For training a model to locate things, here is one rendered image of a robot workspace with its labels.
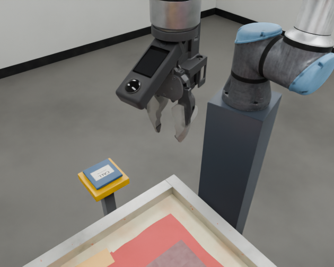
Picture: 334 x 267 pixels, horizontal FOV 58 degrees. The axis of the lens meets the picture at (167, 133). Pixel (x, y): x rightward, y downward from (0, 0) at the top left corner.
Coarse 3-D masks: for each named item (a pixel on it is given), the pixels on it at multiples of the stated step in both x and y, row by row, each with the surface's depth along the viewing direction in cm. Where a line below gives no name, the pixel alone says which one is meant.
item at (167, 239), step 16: (160, 224) 89; (176, 224) 89; (144, 240) 85; (160, 240) 85; (176, 240) 85; (192, 240) 85; (128, 256) 81; (144, 256) 81; (160, 256) 81; (176, 256) 81; (192, 256) 81; (208, 256) 81
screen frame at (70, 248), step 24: (144, 192) 93; (168, 192) 95; (192, 192) 93; (120, 216) 87; (216, 216) 87; (72, 240) 81; (96, 240) 83; (240, 240) 81; (48, 264) 76; (264, 264) 76
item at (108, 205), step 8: (80, 176) 103; (88, 184) 101; (112, 184) 101; (120, 184) 101; (96, 192) 98; (104, 192) 98; (112, 192) 101; (96, 200) 98; (104, 200) 108; (112, 200) 111; (104, 208) 113; (112, 208) 113; (104, 216) 118
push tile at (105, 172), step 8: (104, 160) 107; (88, 168) 104; (96, 168) 104; (104, 168) 104; (112, 168) 104; (88, 176) 101; (96, 176) 101; (104, 176) 101; (112, 176) 101; (120, 176) 102; (96, 184) 98; (104, 184) 99
